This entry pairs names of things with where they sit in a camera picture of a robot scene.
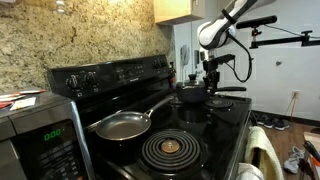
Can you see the wooden work table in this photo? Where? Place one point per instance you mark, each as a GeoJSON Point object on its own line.
{"type": "Point", "coordinates": [313, 138]}

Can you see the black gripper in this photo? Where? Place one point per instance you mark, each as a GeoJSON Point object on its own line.
{"type": "Point", "coordinates": [211, 71]}

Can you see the dark blue shoe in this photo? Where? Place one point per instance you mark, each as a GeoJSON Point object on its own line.
{"type": "Point", "coordinates": [269, 123]}
{"type": "Point", "coordinates": [282, 125]}

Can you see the pale yellow towel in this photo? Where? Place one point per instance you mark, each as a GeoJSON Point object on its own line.
{"type": "Point", "coordinates": [263, 150]}

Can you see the red white packet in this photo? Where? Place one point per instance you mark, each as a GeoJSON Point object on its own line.
{"type": "Point", "coordinates": [10, 97]}
{"type": "Point", "coordinates": [31, 91]}

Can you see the light wood wall cabinet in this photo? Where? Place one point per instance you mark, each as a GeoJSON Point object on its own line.
{"type": "Point", "coordinates": [178, 10]}

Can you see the white towel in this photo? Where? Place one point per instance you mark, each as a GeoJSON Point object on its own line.
{"type": "Point", "coordinates": [248, 172]}

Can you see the black stereo camera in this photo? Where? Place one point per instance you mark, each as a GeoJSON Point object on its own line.
{"type": "Point", "coordinates": [256, 21]}

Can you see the white paper card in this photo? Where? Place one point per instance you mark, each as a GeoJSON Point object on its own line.
{"type": "Point", "coordinates": [22, 103]}

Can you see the large coil burner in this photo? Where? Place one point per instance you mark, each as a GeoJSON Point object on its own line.
{"type": "Point", "coordinates": [170, 151]}

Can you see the grey frying pan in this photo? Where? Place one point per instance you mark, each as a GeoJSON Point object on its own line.
{"type": "Point", "coordinates": [121, 126]}

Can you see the dark bottle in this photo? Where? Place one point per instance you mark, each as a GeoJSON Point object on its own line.
{"type": "Point", "coordinates": [172, 78]}

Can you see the pot lid with black knob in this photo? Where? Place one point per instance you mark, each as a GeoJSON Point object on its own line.
{"type": "Point", "coordinates": [192, 77]}

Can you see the small coil burner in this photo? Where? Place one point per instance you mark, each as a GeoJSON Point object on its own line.
{"type": "Point", "coordinates": [219, 103]}

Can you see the white sneaker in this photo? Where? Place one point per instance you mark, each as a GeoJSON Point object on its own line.
{"type": "Point", "coordinates": [293, 161]}

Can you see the white wall outlet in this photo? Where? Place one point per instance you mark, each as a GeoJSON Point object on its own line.
{"type": "Point", "coordinates": [296, 94]}

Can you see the black electric stove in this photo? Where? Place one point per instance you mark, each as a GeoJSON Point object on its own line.
{"type": "Point", "coordinates": [133, 75]}

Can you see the black steel microwave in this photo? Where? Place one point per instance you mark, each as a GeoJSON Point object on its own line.
{"type": "Point", "coordinates": [40, 140]}

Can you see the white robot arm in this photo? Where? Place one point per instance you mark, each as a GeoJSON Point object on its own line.
{"type": "Point", "coordinates": [216, 31]}

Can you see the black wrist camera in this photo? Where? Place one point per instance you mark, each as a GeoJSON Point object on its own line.
{"type": "Point", "coordinates": [221, 59]}

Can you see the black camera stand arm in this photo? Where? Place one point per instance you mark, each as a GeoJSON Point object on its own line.
{"type": "Point", "coordinates": [283, 41]}

